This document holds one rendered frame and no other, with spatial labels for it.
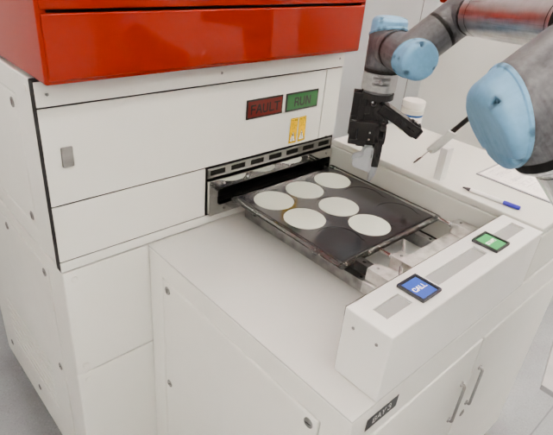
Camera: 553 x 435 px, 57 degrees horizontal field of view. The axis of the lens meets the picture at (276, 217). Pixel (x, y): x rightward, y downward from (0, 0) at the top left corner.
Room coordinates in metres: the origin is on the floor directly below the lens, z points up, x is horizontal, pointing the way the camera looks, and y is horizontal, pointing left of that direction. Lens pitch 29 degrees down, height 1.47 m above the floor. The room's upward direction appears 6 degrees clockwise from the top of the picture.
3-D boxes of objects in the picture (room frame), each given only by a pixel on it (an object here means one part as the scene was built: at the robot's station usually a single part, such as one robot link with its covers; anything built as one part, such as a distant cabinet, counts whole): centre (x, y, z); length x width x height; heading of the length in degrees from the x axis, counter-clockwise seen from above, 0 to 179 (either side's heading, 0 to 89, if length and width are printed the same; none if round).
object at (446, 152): (1.21, -0.39, 1.03); 0.06 x 0.04 x 0.13; 45
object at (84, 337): (1.38, 0.39, 0.41); 0.82 x 0.71 x 0.82; 135
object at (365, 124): (1.11, -0.19, 1.13); 0.09 x 0.08 x 0.12; 85
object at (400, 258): (0.88, -0.29, 0.89); 0.08 x 0.03 x 0.03; 45
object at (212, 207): (1.25, 0.02, 0.89); 0.44 x 0.02 x 0.10; 135
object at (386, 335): (0.81, -0.35, 0.89); 0.55 x 0.09 x 0.14; 135
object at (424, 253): (0.94, -0.34, 0.87); 0.36 x 0.08 x 0.03; 135
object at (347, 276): (0.98, -0.10, 0.84); 0.50 x 0.02 x 0.03; 45
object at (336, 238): (1.11, -0.14, 0.90); 0.34 x 0.34 x 0.01; 45
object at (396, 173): (1.32, -0.49, 0.89); 0.62 x 0.35 x 0.14; 45
